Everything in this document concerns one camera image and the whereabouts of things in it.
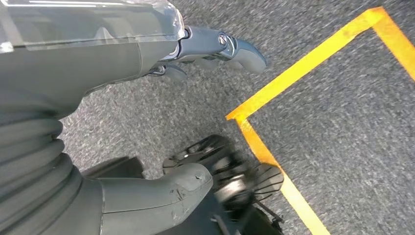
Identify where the yellow floor tape square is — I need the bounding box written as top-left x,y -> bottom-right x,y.
226,6 -> 415,235

